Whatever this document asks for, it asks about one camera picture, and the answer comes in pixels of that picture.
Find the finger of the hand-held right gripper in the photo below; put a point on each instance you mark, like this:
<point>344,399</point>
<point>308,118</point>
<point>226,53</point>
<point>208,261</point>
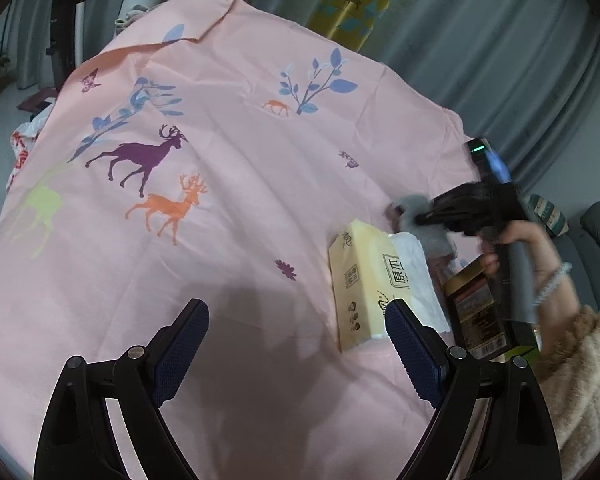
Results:
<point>445,210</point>

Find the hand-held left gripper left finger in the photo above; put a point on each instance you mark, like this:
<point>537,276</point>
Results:
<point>180,355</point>

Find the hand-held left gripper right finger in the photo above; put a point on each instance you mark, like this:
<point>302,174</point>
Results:
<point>415,355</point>

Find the grey cloth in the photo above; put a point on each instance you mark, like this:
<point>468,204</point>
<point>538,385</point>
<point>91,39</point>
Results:
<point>430,240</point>

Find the yellow tissue pack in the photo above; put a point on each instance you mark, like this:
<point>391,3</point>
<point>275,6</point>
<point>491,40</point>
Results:
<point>360,270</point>

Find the person's right forearm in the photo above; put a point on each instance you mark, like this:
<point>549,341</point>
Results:
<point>580,385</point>

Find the person's right hand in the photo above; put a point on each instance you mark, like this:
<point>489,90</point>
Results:
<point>530,235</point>

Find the striped cushion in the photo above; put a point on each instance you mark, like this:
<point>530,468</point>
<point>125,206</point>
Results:
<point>550,215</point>

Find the grey curtain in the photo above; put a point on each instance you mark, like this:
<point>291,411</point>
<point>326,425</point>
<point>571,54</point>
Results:
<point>480,35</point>

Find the pink deer print bedsheet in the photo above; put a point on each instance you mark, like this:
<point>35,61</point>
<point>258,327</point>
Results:
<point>230,185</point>

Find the yellow patterned curtain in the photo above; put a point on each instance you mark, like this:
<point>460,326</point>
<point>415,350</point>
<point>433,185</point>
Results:
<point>360,0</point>

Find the red white plastic bag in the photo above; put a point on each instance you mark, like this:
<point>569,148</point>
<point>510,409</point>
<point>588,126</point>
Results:
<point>22,145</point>

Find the black floor stand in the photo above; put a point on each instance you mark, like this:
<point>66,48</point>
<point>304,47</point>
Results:
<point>62,35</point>

